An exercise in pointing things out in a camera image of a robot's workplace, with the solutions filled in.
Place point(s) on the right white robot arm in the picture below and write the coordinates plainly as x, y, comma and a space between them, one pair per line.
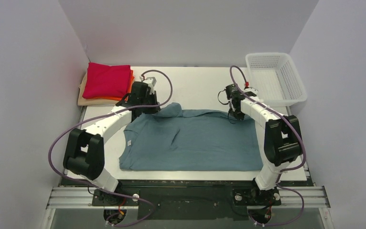
281, 145

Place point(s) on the white plastic basket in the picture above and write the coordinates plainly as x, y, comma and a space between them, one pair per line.
276, 78

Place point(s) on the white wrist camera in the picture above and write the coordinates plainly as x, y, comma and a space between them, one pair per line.
251, 92
149, 80

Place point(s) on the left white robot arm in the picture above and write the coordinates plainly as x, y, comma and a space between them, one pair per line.
85, 154

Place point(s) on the folded orange t shirt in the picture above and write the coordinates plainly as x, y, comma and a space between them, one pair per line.
129, 87

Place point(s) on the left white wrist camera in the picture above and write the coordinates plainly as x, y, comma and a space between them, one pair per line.
149, 80

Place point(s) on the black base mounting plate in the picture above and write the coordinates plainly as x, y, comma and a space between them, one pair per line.
185, 200

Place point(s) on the folded beige t shirt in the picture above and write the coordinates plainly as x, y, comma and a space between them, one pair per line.
97, 101

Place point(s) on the folded magenta t shirt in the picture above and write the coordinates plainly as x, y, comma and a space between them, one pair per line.
106, 80

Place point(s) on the blue-grey t shirt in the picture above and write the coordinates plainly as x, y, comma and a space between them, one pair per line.
175, 139

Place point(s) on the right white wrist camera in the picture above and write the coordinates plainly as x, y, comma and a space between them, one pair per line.
251, 92

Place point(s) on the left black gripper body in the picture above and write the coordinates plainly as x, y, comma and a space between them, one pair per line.
148, 105

